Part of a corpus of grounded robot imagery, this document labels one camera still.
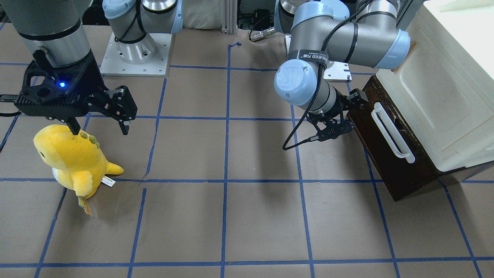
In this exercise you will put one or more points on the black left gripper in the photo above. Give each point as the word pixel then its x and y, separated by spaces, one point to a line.
pixel 342 103

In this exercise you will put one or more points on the white sewn label on plush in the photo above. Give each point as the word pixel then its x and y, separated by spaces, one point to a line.
pixel 108 181

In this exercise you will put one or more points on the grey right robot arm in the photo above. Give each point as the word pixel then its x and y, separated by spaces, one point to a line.
pixel 56 27

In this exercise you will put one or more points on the dark brown wooden drawer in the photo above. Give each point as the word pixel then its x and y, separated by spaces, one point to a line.
pixel 399 158

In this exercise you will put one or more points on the cardboard hang tag on plush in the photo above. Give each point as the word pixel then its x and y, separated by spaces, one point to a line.
pixel 84 204

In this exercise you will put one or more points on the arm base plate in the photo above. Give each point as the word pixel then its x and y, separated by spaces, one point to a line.
pixel 148 57
pixel 337 72

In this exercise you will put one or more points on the yellow plush dinosaur toy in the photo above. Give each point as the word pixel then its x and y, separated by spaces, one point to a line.
pixel 76 160

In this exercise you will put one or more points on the aluminium frame post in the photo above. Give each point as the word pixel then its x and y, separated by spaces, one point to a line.
pixel 230 17

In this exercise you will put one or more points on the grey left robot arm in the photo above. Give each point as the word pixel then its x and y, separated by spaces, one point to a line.
pixel 322 32

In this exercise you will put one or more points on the white drawer handle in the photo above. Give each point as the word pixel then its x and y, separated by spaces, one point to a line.
pixel 391 134

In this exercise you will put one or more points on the cream plastic storage box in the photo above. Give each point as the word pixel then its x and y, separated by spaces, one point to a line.
pixel 444 88

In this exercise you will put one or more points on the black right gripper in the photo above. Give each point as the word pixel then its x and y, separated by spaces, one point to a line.
pixel 93 78

